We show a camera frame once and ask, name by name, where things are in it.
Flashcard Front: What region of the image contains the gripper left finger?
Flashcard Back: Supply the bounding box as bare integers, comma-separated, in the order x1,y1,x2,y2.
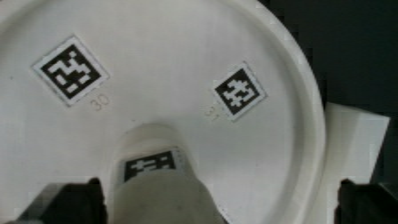
17,178,109,224

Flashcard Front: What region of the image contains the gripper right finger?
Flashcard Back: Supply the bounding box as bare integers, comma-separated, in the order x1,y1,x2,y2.
335,179,398,224

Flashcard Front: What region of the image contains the white obstacle wall block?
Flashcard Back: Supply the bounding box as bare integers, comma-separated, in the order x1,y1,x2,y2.
308,103,392,224

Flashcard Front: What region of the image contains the white round table top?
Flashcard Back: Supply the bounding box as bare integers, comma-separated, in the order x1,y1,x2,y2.
0,0,326,224

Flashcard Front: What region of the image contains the white cylindrical table leg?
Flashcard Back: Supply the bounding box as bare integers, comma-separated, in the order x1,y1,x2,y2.
109,146,230,224

